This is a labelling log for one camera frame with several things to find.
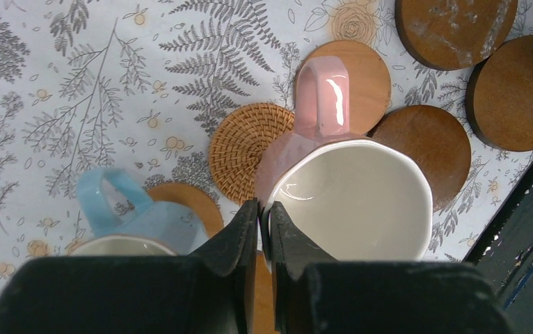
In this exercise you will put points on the light cork coaster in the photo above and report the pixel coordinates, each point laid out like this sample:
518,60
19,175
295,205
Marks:
194,198
369,82

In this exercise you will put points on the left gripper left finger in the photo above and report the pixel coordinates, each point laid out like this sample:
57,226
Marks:
224,289

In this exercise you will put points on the light blue mug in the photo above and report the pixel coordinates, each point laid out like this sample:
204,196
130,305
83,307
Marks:
152,228

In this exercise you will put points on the dark scuffed brown coaster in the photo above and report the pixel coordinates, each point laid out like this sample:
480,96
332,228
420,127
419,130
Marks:
453,34

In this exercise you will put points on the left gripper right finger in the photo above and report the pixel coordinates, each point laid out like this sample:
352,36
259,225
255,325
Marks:
292,252

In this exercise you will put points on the woven rattan coaster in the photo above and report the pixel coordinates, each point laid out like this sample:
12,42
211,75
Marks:
237,146

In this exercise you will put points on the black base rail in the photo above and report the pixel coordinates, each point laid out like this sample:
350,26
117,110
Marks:
504,255

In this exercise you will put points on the floral patterned table mat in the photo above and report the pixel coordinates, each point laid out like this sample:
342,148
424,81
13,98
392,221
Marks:
142,86

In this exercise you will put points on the pink mug white inside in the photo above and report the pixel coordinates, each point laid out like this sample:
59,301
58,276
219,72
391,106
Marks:
355,198

